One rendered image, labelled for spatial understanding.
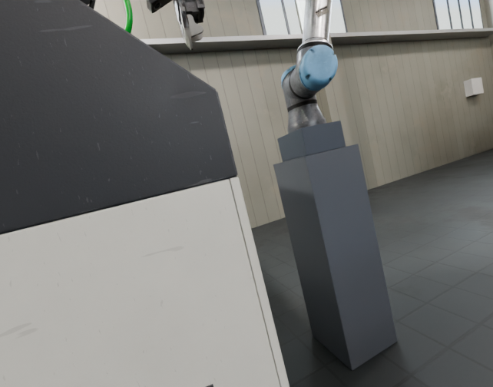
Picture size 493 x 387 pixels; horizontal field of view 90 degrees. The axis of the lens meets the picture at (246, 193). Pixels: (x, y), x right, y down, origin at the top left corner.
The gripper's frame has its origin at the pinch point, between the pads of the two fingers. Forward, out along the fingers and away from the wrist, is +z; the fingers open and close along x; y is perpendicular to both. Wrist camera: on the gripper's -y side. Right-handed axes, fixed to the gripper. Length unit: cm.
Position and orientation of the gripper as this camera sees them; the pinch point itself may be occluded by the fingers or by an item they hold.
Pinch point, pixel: (188, 45)
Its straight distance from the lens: 90.9
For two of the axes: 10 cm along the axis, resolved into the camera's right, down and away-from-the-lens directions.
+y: 9.4, -2.5, 2.4
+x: -2.5, -0.2, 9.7
